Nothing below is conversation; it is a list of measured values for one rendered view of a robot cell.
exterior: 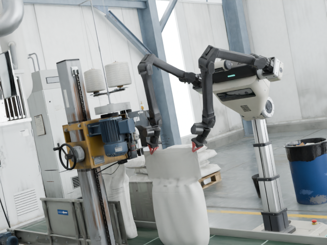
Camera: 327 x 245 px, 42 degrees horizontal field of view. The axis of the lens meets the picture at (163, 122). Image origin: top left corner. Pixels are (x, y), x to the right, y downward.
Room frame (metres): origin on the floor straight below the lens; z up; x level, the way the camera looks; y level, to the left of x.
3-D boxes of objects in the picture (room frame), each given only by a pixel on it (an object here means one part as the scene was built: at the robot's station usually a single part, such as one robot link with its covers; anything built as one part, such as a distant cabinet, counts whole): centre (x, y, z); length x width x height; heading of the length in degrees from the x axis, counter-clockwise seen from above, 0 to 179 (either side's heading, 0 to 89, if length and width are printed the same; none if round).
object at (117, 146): (2.81, 0.34, 1.21); 0.15 x 0.15 x 0.25
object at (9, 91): (4.70, 1.57, 1.95); 0.30 x 0.01 x 0.48; 47
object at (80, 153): (2.84, 0.60, 1.14); 0.11 x 0.06 x 0.11; 47
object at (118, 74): (2.92, 0.24, 1.61); 0.17 x 0.17 x 0.17
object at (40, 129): (6.71, 1.90, 1.34); 0.24 x 0.04 x 0.32; 47
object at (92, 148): (2.99, 0.49, 1.18); 0.34 x 0.25 x 0.31; 137
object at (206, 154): (6.50, -0.37, 0.44); 0.68 x 0.44 x 0.15; 137
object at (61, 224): (3.38, 0.79, 0.54); 1.05 x 0.02 x 0.41; 47
